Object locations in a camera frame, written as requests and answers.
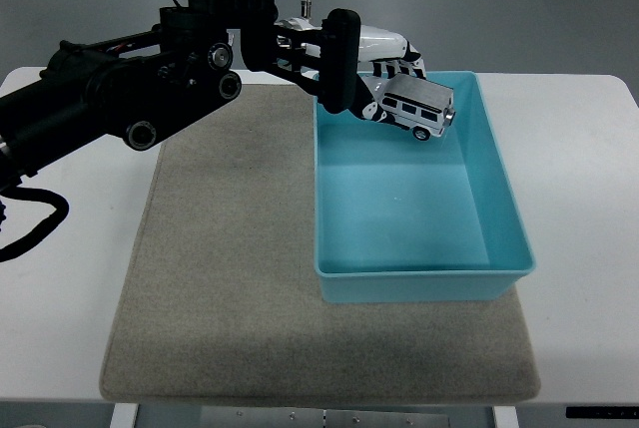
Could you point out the white table leg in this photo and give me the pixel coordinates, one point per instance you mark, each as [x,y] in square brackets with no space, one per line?
[505,418]
[123,417]

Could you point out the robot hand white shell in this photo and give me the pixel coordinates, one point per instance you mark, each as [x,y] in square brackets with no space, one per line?
[379,41]

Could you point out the black table control panel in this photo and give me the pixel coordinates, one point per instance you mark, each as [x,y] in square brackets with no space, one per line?
[601,412]

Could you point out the grey metal plate with screws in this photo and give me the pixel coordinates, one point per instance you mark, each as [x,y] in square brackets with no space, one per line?
[324,419]

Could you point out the beige felt mat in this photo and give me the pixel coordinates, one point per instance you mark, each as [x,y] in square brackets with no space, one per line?
[224,268]

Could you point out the white toy car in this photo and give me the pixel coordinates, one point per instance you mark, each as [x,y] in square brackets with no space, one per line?
[417,106]

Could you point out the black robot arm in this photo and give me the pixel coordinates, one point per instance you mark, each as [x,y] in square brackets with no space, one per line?
[125,84]

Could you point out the blue plastic box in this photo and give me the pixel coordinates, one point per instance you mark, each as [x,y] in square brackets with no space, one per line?
[399,208]

